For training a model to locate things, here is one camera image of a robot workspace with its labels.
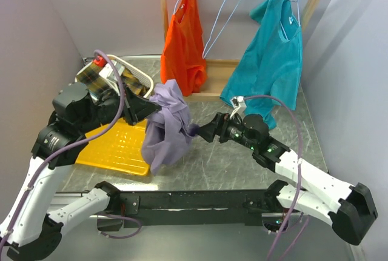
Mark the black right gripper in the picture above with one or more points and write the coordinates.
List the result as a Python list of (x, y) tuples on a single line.
[(219, 126)]

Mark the teal t-shirt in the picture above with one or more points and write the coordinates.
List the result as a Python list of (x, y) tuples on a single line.
[(270, 69)]

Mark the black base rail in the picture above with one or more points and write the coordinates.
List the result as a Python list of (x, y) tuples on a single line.
[(208, 207)]

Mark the yellow plastic tray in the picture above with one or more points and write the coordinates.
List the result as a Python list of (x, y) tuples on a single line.
[(119, 149)]

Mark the orange t-shirt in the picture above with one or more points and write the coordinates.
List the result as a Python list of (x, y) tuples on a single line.
[(181, 58)]

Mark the blue hanger under teal shirt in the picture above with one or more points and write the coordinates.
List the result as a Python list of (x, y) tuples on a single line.
[(298, 0)]

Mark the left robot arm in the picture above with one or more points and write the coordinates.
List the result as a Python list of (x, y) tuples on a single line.
[(31, 231)]

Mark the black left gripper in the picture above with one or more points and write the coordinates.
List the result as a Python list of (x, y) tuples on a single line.
[(139, 106)]

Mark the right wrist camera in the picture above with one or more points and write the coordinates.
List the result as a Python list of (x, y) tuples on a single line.
[(239, 106)]

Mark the wooden clothes rack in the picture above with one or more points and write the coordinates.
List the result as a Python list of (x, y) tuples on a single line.
[(219, 70)]

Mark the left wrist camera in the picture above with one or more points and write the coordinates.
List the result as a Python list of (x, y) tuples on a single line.
[(105, 69)]

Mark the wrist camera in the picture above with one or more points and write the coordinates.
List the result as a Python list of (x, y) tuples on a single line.
[(105, 69), (239, 106)]

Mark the purple t-shirt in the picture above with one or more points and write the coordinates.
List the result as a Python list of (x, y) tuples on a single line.
[(169, 132)]

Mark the white perforated basket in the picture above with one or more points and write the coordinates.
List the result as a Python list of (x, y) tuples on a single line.
[(133, 76)]

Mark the yellow plaid cloth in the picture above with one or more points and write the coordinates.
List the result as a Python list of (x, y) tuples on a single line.
[(100, 79)]

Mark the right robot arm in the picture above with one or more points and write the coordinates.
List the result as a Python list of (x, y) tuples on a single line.
[(348, 209)]

